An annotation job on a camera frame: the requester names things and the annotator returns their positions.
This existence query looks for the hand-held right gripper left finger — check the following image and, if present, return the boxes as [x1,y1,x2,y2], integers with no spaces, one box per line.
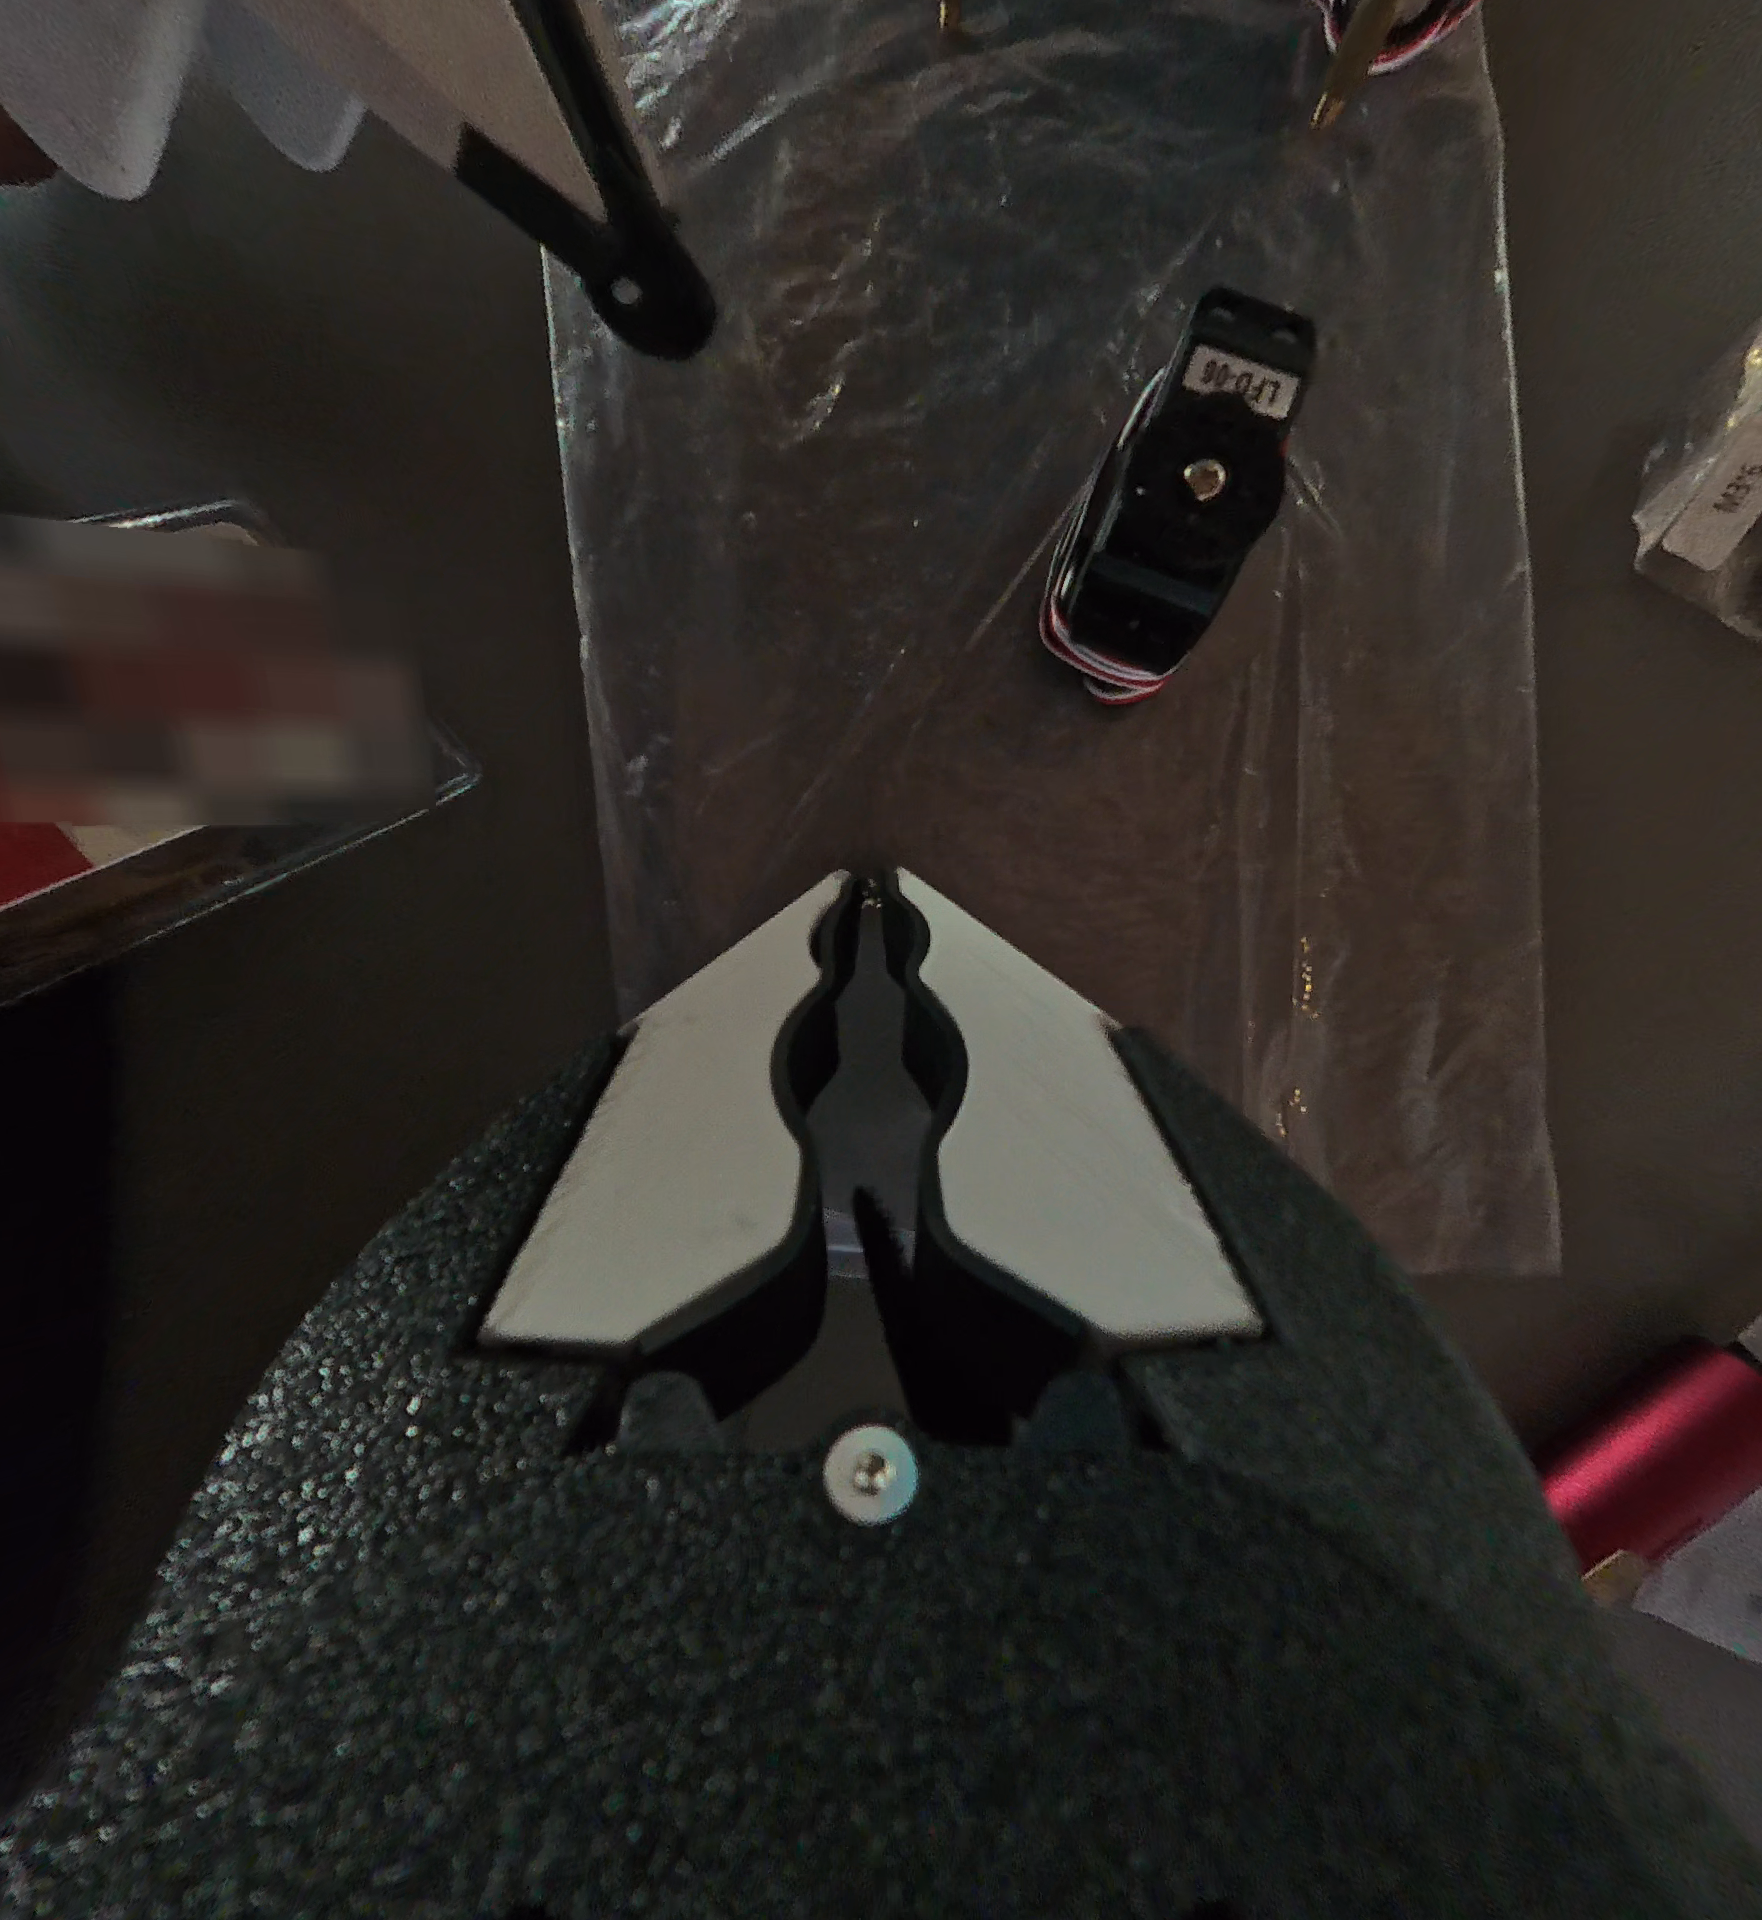
[476,870,874,1360]

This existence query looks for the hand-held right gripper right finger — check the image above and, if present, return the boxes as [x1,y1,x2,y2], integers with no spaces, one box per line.
[877,867,1267,1354]

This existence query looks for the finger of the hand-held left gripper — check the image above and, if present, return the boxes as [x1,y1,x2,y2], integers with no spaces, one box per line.
[254,0,717,364]

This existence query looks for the black servo motor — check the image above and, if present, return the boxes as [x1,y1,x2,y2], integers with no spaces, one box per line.
[1037,287,1321,712]

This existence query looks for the blue toy robot arm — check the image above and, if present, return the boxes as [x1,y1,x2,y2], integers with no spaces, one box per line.
[933,0,1481,137]

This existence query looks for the grey desk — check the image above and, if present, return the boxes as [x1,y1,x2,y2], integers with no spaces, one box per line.
[0,0,1762,1920]

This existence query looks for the clear packaged tool box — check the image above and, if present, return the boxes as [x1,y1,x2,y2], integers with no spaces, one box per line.
[0,502,484,1044]

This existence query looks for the large clear plastic bag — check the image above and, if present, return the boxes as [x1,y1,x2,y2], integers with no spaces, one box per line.
[541,0,1562,1278]

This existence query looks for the red metal tube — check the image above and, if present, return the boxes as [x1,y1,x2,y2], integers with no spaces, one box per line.
[1539,1344,1762,1568]

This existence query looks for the scattered small parts bags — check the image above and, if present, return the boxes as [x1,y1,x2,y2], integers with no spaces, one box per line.
[1631,28,1762,1697]

